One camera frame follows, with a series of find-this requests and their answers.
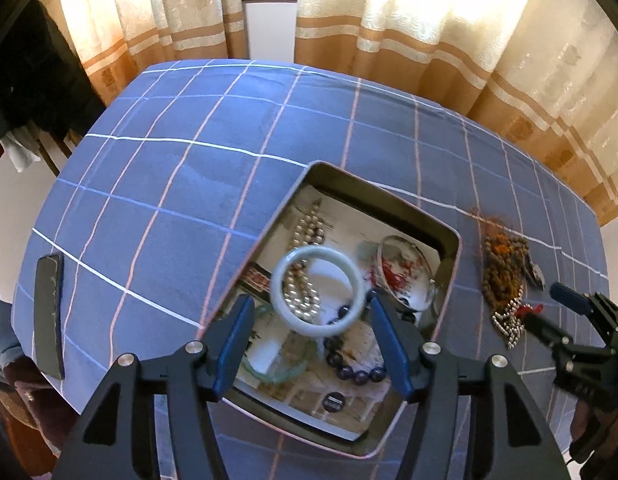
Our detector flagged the dark hanging clothes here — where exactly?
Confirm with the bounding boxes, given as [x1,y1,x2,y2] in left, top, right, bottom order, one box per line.
[0,0,106,141]

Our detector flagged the white jade bangle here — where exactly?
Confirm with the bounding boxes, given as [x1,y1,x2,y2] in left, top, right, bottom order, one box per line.
[270,245,366,339]

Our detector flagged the silver wristwatch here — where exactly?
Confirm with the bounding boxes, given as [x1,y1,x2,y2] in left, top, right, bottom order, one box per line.
[522,254,545,290]

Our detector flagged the grey trouser leg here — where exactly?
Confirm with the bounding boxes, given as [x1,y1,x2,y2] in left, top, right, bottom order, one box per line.
[0,296,24,390]

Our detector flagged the printed paper sheet in tray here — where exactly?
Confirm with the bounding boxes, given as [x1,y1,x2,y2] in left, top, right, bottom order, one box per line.
[232,186,440,441]

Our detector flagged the jade pendant red cord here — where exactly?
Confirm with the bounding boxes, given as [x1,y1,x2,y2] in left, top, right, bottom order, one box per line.
[356,239,425,296]

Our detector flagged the beige orange curtain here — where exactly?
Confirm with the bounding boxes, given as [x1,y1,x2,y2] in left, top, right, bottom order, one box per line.
[295,0,618,223]
[41,0,247,103]

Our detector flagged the brown wooden bead mala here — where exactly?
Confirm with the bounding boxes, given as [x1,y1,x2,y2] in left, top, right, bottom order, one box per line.
[478,217,530,313]

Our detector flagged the green jade bead bracelet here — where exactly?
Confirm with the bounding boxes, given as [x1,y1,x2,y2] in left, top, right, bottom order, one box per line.
[240,303,320,386]

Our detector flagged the blue checked tablecloth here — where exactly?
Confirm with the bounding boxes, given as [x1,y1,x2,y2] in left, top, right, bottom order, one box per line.
[13,60,608,479]

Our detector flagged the white pearl necklace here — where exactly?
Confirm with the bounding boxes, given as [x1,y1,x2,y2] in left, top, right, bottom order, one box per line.
[280,198,326,323]

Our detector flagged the rectangular metal tin tray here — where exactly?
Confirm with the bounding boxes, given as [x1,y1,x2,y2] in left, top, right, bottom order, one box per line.
[214,162,462,460]

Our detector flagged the left beige orange curtain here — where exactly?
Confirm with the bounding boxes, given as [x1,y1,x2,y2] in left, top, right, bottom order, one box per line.
[41,0,247,103]

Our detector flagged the dark purple bead bracelet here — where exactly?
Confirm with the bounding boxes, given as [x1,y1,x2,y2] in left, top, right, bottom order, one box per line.
[323,286,390,387]

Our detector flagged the right beige orange curtain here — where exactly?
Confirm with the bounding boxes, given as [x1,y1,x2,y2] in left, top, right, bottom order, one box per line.
[295,0,618,223]

